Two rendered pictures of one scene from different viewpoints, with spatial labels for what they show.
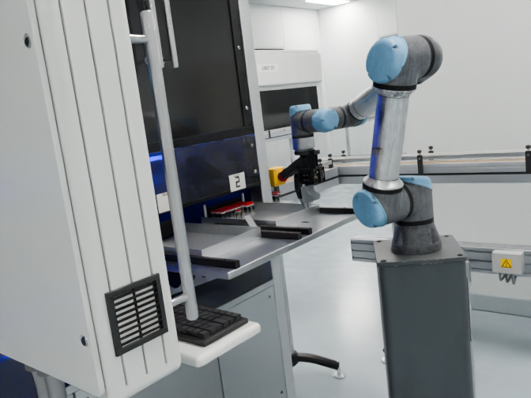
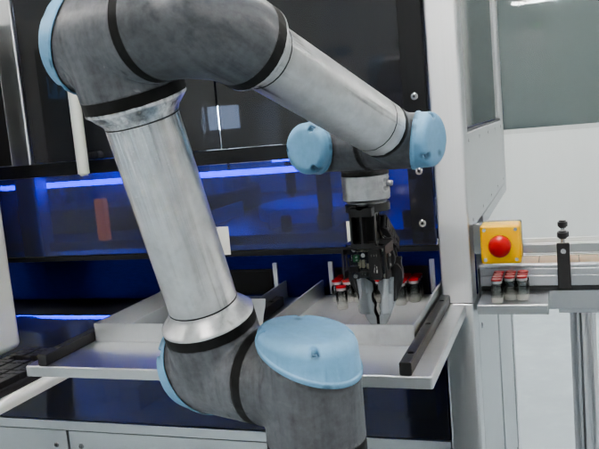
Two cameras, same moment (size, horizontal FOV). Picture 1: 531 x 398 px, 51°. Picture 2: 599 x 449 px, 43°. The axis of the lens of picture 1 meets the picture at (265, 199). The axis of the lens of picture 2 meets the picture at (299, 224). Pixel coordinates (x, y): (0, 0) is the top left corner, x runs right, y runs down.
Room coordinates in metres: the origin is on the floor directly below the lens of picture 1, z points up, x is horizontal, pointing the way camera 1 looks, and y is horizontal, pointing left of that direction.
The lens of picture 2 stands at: (1.38, -1.24, 1.25)
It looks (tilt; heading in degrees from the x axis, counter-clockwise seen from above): 8 degrees down; 70
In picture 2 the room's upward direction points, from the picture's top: 5 degrees counter-clockwise
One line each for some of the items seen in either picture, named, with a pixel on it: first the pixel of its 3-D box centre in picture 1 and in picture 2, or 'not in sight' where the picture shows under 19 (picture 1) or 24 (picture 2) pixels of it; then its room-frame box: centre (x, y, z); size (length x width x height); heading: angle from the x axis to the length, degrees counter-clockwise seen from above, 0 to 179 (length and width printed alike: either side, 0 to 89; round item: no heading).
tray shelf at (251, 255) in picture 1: (246, 235); (265, 332); (1.77, 0.08, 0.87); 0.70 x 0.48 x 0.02; 141
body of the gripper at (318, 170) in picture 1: (307, 167); (369, 240); (1.88, -0.16, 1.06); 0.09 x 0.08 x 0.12; 51
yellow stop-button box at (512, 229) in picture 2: (273, 176); (501, 241); (2.21, -0.04, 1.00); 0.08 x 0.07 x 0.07; 51
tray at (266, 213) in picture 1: (260, 215); (361, 308); (1.94, 0.02, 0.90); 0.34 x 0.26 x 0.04; 51
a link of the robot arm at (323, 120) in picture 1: (324, 119); (334, 145); (1.81, -0.22, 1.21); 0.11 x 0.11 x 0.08; 32
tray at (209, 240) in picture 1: (193, 240); (198, 308); (1.68, 0.24, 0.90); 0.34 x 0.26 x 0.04; 51
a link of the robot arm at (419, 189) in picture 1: (411, 196); (306, 379); (1.66, -0.44, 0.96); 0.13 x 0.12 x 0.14; 122
